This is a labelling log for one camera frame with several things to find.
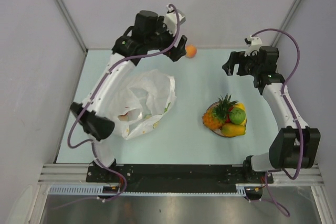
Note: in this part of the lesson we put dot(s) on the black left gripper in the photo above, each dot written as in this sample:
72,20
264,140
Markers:
174,53

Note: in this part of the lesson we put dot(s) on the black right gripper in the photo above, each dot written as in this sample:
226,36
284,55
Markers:
238,57

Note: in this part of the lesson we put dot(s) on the orange pink fake peach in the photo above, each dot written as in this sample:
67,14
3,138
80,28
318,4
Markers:
191,51

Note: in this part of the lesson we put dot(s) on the green fake fruit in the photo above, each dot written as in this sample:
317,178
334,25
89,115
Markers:
237,116

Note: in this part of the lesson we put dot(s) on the white plastic bag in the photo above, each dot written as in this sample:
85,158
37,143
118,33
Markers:
151,91

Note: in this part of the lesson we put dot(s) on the orange fake pineapple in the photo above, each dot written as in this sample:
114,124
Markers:
216,116

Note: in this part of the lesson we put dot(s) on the orange green fake papaya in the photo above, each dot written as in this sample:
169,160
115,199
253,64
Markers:
233,130

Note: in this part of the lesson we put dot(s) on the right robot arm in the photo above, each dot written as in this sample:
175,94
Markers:
261,163

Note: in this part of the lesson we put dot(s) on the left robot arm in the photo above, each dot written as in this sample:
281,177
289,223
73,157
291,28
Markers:
147,37

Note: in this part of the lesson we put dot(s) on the round printed plate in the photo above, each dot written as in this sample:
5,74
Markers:
218,132

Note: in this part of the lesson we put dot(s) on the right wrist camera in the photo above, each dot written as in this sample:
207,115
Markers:
254,43

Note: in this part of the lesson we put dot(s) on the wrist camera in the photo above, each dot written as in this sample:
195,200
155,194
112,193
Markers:
170,19
254,43

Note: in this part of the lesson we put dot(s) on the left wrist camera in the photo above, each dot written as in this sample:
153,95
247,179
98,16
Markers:
170,19

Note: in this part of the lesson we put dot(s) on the right aluminium corner post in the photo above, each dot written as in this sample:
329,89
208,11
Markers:
291,11

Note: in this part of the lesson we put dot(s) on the aluminium corner post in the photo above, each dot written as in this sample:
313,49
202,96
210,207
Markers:
60,4
291,11

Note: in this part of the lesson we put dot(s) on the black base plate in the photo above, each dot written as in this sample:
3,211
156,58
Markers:
186,176

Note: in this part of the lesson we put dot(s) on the left aluminium corner post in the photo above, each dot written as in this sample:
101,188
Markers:
60,4

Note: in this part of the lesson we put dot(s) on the white slotted cable duct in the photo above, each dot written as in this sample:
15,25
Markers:
230,190

